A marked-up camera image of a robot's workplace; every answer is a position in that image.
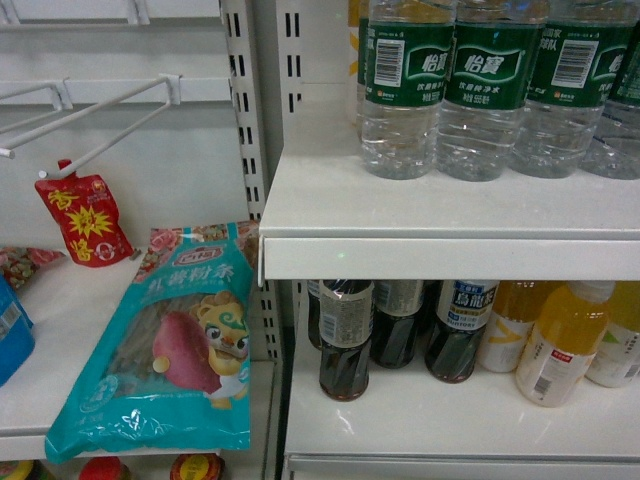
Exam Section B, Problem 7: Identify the white shelf with water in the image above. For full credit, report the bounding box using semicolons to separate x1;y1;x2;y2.
258;84;640;287

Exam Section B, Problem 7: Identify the water bottle left front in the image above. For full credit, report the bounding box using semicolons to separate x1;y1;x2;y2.
361;1;456;180

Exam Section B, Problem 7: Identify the water bottle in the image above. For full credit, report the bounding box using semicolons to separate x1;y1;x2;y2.
361;1;456;180
510;1;639;179
436;1;550;181

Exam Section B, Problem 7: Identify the white slotted shelf upright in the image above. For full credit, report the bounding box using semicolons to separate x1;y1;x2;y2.
220;0;283;362

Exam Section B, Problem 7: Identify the water bottle middle front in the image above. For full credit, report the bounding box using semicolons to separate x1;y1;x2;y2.
436;1;550;181

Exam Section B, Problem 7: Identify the water bottle right front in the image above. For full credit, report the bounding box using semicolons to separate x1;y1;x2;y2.
510;1;639;179

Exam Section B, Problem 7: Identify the dark oolong tea bottle front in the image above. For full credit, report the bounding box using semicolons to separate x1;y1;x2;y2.
319;279;374;401

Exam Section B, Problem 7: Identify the dark oolong tea bottle middle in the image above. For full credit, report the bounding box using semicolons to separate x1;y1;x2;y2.
371;280;424;369

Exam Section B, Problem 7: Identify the dark Suntory oolong tea bottle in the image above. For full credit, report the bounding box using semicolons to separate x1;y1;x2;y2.
425;279;500;384

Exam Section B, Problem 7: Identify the teal sweet potato noodle bag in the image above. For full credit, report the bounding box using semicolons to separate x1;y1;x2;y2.
45;220;258;464

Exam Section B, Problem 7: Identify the yellow vitamin drink bottle rear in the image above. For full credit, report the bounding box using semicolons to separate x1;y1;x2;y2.
477;280;562;373

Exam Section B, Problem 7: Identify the yellow vitamin drink bottle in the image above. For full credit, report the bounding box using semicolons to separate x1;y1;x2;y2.
477;280;562;373
515;280;616;407

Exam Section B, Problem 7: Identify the red sauce pouch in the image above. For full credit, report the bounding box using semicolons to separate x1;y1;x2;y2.
35;173;134;268

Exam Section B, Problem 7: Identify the yellow vitamin drink bottle front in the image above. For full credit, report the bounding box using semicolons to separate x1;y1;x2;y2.
515;280;616;407

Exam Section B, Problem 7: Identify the white display hook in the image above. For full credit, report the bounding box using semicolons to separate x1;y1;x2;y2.
1;74;182;179

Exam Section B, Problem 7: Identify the blue package left edge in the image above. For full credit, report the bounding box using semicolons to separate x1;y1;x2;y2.
0;278;35;385

